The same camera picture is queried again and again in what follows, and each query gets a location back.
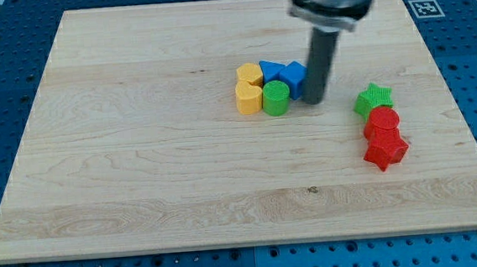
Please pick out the yellow hexagon block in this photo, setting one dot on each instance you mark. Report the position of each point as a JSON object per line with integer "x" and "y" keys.
{"x": 251, "y": 73}

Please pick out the red cylinder block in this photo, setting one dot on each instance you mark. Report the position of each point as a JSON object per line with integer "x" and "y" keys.
{"x": 381, "y": 117}

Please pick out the wooden board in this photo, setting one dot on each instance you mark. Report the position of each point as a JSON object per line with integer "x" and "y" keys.
{"x": 134, "y": 144}

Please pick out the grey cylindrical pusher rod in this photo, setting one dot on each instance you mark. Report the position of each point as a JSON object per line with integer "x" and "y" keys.
{"x": 319, "y": 63}

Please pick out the yellow heart block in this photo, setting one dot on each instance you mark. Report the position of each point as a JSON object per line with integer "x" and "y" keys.
{"x": 248, "y": 97}

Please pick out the white fiducial marker tag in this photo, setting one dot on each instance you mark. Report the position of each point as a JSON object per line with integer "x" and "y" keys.
{"x": 426, "y": 9}

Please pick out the blue cube block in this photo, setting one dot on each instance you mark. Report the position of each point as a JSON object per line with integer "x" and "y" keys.
{"x": 293, "y": 75}

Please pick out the red star block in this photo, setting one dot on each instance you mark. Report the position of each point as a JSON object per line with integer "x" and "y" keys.
{"x": 385, "y": 147}

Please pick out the blue triangle block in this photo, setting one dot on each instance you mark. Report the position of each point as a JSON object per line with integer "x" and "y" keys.
{"x": 270, "y": 70}

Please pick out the green cylinder block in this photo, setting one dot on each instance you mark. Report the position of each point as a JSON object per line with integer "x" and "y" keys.
{"x": 276, "y": 97}

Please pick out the green star block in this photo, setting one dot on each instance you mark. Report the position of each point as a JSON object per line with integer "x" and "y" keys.
{"x": 372, "y": 97}

